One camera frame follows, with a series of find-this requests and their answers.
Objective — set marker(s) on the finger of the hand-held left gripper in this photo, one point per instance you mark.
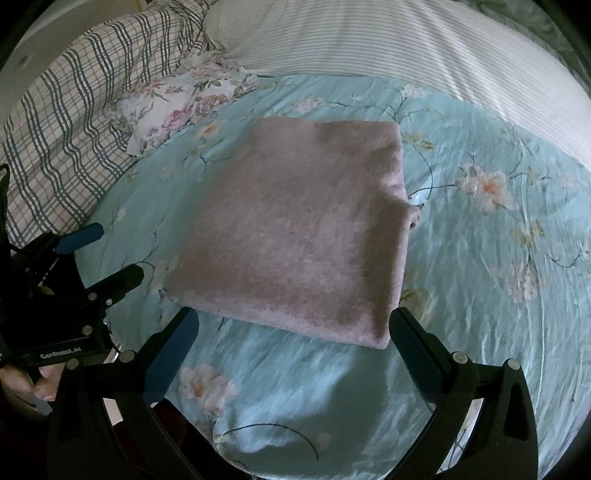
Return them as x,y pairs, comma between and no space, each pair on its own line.
121,281
83,236

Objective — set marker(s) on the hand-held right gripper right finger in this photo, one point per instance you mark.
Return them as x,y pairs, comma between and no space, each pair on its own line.
415,355

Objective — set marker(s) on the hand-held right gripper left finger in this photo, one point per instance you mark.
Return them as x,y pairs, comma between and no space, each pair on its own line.
171,355

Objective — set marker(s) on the pinkish grey fleece garment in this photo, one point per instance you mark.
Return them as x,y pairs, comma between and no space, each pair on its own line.
300,230

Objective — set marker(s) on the person's left hand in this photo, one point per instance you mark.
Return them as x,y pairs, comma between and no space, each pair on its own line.
44,385

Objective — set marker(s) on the light blue floral bed sheet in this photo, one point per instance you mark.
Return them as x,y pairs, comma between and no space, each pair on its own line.
485,300

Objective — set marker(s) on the plaid blanket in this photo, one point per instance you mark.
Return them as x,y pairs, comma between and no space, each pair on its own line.
69,115

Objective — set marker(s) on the white floral pillow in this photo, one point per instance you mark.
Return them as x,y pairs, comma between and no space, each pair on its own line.
184,97

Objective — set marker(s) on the white striped pillow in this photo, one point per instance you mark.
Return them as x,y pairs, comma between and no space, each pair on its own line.
392,41

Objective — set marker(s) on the green patterned cloth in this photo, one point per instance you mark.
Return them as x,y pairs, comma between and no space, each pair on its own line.
554,41

